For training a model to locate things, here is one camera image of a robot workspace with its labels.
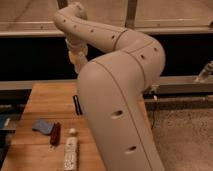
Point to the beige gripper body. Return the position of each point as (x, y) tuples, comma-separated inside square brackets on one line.
[(73, 56)]

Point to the black white striped eraser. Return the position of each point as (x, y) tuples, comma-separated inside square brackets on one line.
[(77, 105)]

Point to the metal window post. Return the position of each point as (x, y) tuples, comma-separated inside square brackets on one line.
[(131, 13), (62, 3)]

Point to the white remote control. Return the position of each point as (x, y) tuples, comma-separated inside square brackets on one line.
[(70, 155)]

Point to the white ceramic cup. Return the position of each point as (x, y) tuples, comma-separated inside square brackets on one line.
[(80, 64)]

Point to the small white ball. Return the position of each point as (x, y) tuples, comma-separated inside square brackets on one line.
[(72, 132)]

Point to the right metal window post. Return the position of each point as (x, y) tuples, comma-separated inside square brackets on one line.
[(131, 13)]

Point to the grey pipe fitting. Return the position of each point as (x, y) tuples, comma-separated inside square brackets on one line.
[(206, 71)]

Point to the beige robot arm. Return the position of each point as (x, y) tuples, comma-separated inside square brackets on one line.
[(109, 87)]

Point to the left metal window post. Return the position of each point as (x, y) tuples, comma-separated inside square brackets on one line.
[(62, 3)]

